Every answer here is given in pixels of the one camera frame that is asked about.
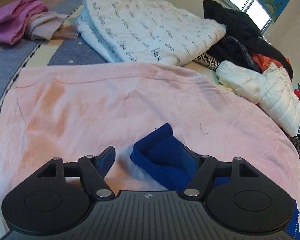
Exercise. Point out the window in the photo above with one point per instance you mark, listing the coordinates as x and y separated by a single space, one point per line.
253 8

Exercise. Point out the white puffer jacket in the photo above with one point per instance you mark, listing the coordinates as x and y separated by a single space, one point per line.
272 91

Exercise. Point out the beige garment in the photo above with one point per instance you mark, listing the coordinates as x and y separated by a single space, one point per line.
49 26

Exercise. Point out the purple pink garment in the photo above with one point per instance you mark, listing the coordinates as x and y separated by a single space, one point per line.
15 17

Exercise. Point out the white quilt with script print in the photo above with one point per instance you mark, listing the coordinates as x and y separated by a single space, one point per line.
146 31

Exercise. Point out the blue knit sweater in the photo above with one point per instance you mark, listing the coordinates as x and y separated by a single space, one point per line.
238 202

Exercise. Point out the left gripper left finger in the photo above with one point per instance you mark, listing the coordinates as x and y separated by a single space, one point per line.
101 163

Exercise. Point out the black clothes pile on bed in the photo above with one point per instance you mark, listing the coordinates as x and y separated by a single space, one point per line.
242 39

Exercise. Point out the pink bed sheet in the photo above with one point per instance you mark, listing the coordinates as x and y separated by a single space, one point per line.
73 111

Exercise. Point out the orange garment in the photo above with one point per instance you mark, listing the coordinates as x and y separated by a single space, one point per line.
264 62

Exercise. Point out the striped blue bed cover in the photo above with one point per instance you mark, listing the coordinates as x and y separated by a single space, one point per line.
36 53

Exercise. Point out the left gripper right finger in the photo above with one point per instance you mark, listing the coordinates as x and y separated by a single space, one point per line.
196 165

